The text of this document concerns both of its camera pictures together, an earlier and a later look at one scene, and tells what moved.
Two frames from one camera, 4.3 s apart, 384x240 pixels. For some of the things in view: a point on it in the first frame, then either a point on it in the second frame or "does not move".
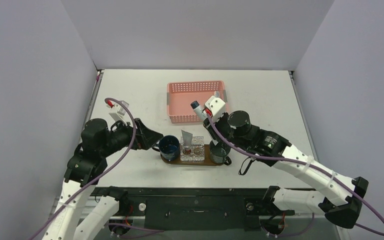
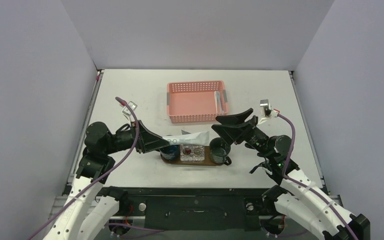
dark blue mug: x=169 y=147 does not move
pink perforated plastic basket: x=180 y=95 does not move
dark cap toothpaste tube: x=196 y=107 -> x=200 y=138
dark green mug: x=218 y=153 does not move
